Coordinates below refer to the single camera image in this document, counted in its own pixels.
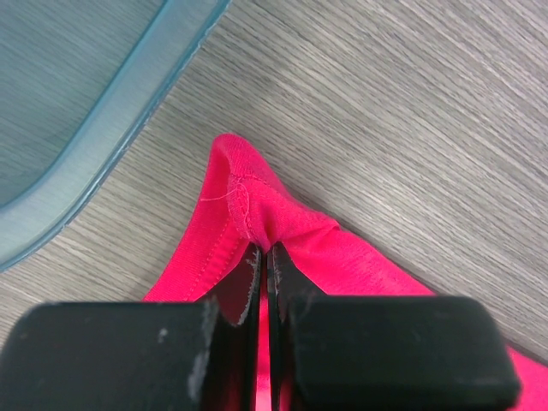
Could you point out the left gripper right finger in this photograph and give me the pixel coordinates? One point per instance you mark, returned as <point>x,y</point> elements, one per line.
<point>330,352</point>

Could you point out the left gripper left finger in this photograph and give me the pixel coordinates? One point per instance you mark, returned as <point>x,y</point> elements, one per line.
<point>198,355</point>

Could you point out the pink red t-shirt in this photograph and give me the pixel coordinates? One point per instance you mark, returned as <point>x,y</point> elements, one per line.
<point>243,203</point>

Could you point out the teal plastic tray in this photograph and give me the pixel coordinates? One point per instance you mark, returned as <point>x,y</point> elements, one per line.
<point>79,79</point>

